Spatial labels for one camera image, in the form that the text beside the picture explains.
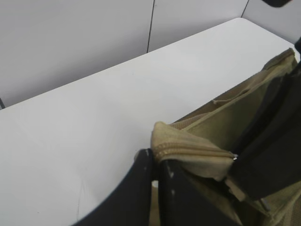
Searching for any yellow canvas tote bag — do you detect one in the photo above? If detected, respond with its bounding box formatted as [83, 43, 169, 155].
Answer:
[150, 48, 301, 226]

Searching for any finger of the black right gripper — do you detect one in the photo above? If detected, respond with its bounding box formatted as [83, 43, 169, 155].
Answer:
[230, 74, 301, 200]

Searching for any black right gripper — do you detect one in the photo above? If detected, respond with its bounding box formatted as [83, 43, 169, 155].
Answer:
[262, 0, 291, 7]

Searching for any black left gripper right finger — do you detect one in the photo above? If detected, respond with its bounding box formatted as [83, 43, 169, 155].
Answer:
[158, 160, 242, 226]

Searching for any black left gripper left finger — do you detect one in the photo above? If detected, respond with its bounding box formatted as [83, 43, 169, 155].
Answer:
[75, 148, 153, 226]

